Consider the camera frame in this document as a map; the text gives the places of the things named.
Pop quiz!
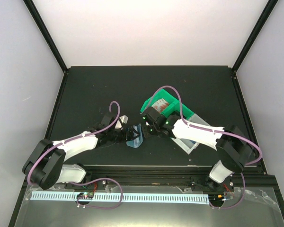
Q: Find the green plastic bin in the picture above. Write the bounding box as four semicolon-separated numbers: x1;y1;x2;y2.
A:
140;89;180;118

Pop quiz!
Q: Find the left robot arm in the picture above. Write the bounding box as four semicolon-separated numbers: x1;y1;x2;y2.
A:
22;113;139;190

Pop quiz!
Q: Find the red white card stack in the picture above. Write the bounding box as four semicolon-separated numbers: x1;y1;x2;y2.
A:
151;98;169;113

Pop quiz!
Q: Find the blue leather card holder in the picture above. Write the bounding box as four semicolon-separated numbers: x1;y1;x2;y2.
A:
125;124;143;148

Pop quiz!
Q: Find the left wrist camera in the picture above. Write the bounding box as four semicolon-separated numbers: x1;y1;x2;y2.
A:
115;115;128;130

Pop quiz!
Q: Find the black aluminium frame rail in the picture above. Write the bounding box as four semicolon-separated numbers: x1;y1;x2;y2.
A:
26;165;279;187

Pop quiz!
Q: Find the white plastic bin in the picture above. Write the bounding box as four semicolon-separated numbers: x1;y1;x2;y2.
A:
171;113;210;155

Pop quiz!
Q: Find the white slotted cable duct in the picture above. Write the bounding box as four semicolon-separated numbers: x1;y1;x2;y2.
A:
30;191;210;205

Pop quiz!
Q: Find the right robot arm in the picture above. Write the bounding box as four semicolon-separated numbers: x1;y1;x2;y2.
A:
142;107;252;191

